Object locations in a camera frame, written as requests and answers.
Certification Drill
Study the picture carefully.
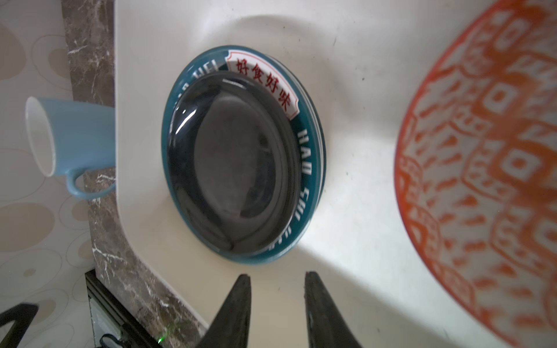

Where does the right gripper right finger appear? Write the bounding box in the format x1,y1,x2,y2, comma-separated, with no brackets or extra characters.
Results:
305,271,361,347

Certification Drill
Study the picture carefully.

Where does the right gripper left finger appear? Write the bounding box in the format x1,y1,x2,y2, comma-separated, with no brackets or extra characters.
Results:
197,274,252,348

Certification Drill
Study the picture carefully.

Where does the red patterned bowl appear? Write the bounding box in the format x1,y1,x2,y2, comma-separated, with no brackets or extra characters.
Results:
395,1,556,347

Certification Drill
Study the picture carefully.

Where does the blue white mug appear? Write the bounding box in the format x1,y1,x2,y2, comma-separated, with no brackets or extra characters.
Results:
25,97,116,200

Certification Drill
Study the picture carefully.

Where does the white plastic bin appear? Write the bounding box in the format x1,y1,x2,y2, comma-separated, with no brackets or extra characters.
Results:
115,1,503,347

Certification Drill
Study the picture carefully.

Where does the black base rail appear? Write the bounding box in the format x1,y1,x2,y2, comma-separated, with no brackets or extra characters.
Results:
84,270,161,348

